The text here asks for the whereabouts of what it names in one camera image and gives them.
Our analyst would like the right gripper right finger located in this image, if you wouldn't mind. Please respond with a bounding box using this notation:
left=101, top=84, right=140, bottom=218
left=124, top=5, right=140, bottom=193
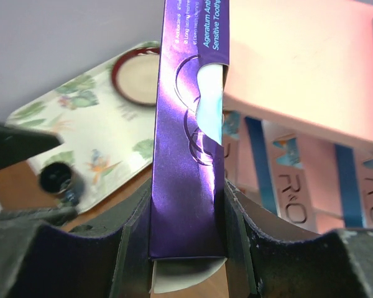
left=224, top=181, right=373, bottom=297

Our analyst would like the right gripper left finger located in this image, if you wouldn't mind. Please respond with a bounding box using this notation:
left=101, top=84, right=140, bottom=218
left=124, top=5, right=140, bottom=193
left=0, top=181, right=152, bottom=297

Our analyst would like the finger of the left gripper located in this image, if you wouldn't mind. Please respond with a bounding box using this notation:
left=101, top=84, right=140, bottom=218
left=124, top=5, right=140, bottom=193
left=0, top=123, right=63, bottom=169

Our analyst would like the purple toothpaste box edge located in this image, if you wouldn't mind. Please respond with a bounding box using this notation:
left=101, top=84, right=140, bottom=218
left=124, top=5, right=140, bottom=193
left=149, top=1, right=229, bottom=294

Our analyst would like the blue toothpaste box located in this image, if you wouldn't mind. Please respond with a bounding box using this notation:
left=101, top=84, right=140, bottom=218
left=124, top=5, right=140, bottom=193
left=335, top=145, right=373, bottom=228
left=223, top=111, right=262, bottom=205
left=245, top=117, right=317, bottom=232

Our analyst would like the pink three-tier shelf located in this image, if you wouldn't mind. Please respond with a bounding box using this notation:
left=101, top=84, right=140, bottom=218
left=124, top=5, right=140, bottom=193
left=222, top=0, right=373, bottom=235

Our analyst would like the dark mug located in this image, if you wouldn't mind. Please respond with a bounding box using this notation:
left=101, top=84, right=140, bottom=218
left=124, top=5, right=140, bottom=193
left=39, top=161, right=85, bottom=206

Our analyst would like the floral serving tray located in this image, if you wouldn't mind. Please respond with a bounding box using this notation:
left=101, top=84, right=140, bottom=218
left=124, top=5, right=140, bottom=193
left=6, top=41, right=160, bottom=213

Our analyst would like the dark red rimmed plate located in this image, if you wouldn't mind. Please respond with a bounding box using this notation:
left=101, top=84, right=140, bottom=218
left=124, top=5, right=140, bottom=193
left=111, top=45, right=160, bottom=107

